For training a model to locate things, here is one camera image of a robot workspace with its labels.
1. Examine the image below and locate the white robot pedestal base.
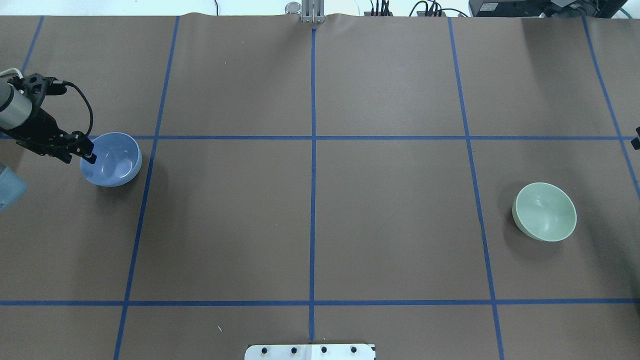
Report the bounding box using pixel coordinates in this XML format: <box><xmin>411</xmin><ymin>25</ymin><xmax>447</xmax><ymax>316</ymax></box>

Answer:
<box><xmin>244</xmin><ymin>343</ymin><xmax>377</xmax><ymax>360</ymax></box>

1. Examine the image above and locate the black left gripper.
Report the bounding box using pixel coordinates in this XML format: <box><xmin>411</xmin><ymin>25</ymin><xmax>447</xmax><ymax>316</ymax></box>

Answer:
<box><xmin>5</xmin><ymin>109</ymin><xmax>98</xmax><ymax>165</ymax></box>

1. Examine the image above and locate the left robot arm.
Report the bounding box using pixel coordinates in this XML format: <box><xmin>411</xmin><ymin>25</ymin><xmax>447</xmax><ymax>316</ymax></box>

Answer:
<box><xmin>0</xmin><ymin>73</ymin><xmax>98</xmax><ymax>212</ymax></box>

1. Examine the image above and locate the blue bowl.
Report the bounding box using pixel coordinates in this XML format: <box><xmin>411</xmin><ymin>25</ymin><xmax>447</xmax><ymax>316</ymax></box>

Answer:
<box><xmin>80</xmin><ymin>132</ymin><xmax>143</xmax><ymax>187</ymax></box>

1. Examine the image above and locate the green bowl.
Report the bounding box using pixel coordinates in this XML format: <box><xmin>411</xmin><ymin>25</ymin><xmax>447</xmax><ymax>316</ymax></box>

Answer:
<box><xmin>511</xmin><ymin>182</ymin><xmax>578</xmax><ymax>242</ymax></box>

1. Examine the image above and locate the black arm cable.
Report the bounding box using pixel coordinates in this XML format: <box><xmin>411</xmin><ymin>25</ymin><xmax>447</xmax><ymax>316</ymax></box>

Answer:
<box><xmin>50</xmin><ymin>80</ymin><xmax>94</xmax><ymax>151</ymax></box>

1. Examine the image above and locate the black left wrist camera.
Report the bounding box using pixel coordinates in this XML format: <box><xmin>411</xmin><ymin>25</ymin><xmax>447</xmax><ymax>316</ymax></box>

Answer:
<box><xmin>9</xmin><ymin>73</ymin><xmax>67</xmax><ymax>106</ymax></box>

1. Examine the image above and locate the aluminium frame post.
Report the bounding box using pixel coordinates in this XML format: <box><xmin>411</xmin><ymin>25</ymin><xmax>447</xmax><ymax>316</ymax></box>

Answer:
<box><xmin>300</xmin><ymin>0</ymin><xmax>325</xmax><ymax>24</ymax></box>

